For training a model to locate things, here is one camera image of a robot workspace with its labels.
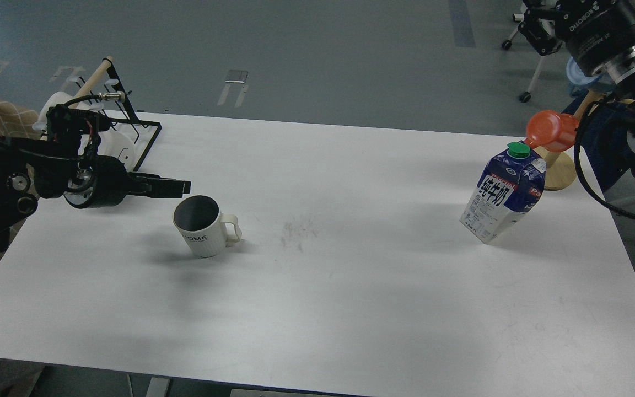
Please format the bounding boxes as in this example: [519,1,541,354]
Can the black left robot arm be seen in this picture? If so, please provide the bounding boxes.
[0,92,191,252]

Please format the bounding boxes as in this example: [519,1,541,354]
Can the wooden cup tree stand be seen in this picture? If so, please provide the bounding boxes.
[531,90,603,191]

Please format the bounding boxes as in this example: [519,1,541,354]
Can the white cup on rack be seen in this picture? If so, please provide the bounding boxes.
[32,91,79,134]

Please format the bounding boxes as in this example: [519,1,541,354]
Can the grey rolling chair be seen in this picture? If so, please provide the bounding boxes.
[501,11,556,103]

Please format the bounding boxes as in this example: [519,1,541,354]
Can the white smiley mug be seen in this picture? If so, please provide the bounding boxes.
[98,124,137,171]

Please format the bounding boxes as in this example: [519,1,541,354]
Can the white ribbed mug dark inside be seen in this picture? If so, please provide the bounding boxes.
[173,195,243,258]

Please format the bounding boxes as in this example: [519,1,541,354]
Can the blue plastic cup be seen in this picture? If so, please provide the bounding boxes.
[566,57,616,98]

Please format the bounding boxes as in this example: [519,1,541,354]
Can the black wire cup rack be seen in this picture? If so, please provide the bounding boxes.
[42,55,162,173]

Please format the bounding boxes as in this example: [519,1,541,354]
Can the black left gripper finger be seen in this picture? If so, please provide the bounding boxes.
[127,173,191,198]

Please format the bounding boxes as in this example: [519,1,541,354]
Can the blue white milk carton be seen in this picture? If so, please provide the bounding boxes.
[460,141,547,244]

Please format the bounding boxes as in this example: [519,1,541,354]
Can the orange plastic cup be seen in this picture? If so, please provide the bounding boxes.
[524,110,579,153]

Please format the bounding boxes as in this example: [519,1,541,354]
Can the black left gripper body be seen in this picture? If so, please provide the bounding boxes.
[63,155,130,209]

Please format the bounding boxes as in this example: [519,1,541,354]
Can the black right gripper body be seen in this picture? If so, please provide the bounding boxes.
[518,1,635,76]

